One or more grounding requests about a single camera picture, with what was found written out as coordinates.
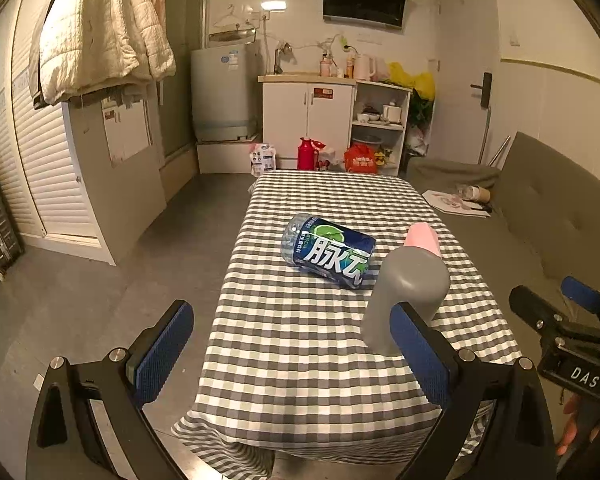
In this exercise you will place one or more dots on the grey checkered tablecloth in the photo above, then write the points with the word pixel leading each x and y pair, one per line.
pixel 290 360

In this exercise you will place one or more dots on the white electric kettle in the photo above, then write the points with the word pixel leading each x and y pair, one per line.
pixel 364 67

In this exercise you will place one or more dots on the brown paper cup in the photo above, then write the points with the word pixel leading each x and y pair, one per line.
pixel 477 193

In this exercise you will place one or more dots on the cream quilted jacket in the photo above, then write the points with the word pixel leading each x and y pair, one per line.
pixel 87 35

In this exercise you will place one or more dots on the white refill pouch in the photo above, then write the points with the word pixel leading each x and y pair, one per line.
pixel 263 160

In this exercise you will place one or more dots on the white sink cabinet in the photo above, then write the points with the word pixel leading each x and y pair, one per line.
pixel 305 120

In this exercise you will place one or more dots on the red thermos jug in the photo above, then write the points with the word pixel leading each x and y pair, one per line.
pixel 307 155

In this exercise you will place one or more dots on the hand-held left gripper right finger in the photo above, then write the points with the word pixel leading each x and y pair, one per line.
pixel 420 355

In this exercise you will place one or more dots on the printed paper sheet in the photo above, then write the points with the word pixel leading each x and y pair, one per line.
pixel 445 202

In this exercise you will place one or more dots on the red shopping bag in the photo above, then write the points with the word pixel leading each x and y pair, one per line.
pixel 360 159

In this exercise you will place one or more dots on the white washer platform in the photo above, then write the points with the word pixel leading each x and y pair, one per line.
pixel 225 157

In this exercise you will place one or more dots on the person's right hand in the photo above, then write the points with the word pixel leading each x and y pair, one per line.
pixel 569 430

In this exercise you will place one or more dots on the white wall switch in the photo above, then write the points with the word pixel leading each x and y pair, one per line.
pixel 514 37

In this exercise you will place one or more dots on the grey cup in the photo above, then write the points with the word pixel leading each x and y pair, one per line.
pixel 410 290

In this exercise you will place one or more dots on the white wall light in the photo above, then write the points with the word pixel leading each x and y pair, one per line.
pixel 273 6

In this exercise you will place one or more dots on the grey sofa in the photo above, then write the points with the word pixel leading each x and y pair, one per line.
pixel 540 210

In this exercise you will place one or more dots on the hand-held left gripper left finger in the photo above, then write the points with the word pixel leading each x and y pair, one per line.
pixel 162 355

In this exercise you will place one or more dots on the white open shelf unit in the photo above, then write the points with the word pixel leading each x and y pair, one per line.
pixel 380 130

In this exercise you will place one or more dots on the metal basin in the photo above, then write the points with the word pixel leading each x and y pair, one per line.
pixel 232 36

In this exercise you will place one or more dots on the pink cup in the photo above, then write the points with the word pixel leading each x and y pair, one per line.
pixel 421 236

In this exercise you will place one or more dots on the white clothes hanger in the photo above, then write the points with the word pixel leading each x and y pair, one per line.
pixel 227 17

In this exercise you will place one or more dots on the grey washing machine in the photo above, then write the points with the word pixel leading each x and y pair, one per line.
pixel 225 90

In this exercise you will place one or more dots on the yellow plastic bag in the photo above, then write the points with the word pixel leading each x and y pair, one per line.
pixel 415 82

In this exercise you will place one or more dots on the blue labelled plastic bottle cup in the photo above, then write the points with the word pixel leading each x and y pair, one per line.
pixel 327 252

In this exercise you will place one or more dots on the metal faucet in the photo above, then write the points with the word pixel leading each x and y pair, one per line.
pixel 278 60

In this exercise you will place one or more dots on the pale pink quilted jacket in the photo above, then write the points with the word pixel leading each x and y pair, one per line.
pixel 155 30

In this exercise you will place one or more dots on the white louvered closet door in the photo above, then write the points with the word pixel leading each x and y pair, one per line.
pixel 45 160

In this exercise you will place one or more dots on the white mug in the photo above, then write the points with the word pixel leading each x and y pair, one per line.
pixel 391 112

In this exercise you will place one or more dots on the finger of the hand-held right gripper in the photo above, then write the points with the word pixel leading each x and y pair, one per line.
pixel 542 312
pixel 582 295

